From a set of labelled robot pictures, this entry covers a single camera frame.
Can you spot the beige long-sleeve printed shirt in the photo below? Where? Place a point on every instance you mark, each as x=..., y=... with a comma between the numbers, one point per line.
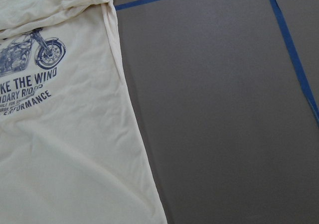
x=70, y=148

